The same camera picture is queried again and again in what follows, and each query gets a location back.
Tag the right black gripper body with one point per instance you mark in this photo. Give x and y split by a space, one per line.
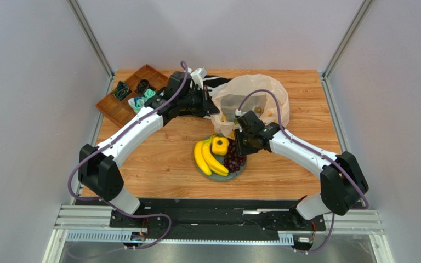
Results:
240 141

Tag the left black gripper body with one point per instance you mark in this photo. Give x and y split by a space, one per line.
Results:
195 102

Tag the red grape bunch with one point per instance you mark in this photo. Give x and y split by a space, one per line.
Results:
232 161

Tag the translucent plastic bag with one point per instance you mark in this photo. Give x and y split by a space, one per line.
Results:
245 93

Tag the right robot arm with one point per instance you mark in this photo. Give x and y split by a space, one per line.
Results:
342 182

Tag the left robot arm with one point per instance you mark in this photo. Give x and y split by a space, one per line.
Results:
98 168

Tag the zebra striped towel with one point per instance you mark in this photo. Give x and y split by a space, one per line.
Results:
215 83

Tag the yellow bell pepper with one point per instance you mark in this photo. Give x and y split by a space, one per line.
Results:
220 145

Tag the grey round plate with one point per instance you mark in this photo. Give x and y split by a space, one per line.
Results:
216 158

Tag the yellow banana bunch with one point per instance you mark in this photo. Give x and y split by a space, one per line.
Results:
205 160

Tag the black rolled sock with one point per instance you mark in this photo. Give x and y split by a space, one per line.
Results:
143 86

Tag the teal rolled socks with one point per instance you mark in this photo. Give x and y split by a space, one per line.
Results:
137 103

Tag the dark rolled sock left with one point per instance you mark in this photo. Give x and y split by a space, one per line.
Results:
121 91

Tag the wooden compartment tray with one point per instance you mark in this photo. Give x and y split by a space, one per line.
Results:
119 112

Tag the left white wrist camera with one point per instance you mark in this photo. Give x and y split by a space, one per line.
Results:
198 75

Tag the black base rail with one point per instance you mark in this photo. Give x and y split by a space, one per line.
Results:
218 220

